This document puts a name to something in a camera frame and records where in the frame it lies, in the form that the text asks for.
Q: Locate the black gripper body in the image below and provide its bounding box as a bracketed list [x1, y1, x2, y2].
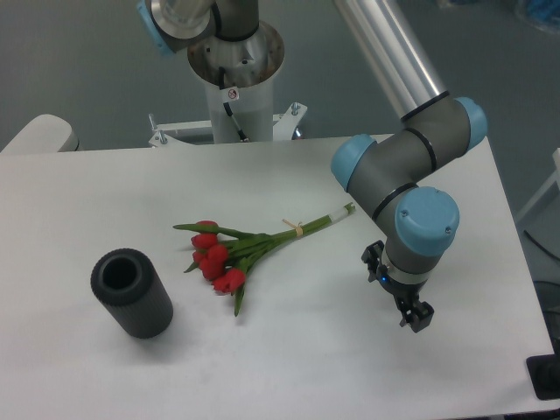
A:
[361, 241, 431, 312]

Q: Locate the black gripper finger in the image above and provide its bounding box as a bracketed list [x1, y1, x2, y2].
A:
[397, 297, 416, 327]
[409, 300, 434, 333]

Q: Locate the red tulip bouquet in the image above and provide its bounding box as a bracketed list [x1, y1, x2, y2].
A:
[173, 203, 355, 315]

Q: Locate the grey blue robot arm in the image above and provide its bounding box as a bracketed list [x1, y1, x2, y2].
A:
[136, 1, 487, 331]

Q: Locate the black device at table corner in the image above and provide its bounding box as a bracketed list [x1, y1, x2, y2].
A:
[526, 354, 559, 401]

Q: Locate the black ribbed cylindrical vase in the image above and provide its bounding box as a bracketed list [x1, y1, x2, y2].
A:
[90, 248, 173, 339]

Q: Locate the blue plastic bag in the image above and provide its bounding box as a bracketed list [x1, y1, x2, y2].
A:
[430, 0, 560, 34]

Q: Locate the white chair armrest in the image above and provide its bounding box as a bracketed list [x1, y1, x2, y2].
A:
[1, 114, 81, 156]

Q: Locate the black cable on right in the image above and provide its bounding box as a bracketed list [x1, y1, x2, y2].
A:
[523, 229, 560, 259]

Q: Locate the white frame at right edge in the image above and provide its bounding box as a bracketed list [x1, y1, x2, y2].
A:
[514, 149, 559, 225]

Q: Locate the white pedestal base frame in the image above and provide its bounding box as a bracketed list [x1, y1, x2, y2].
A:
[148, 101, 308, 147]

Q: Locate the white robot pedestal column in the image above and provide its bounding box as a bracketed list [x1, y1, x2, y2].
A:
[186, 19, 287, 144]

